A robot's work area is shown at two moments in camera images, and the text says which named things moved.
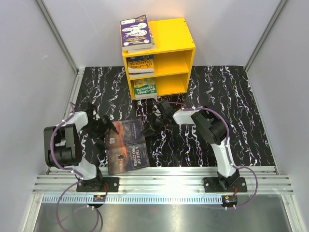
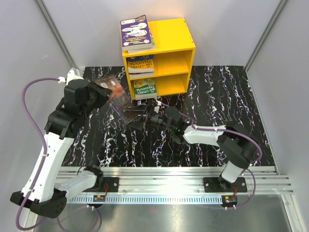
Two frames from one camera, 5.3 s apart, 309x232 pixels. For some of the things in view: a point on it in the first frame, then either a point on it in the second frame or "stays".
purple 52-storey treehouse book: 134,33 stays
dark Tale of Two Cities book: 127,151 to 119,100
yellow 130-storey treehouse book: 146,65 stays
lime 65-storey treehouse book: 153,47 stays
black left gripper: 96,137 to 104,94
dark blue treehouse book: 145,96 stays
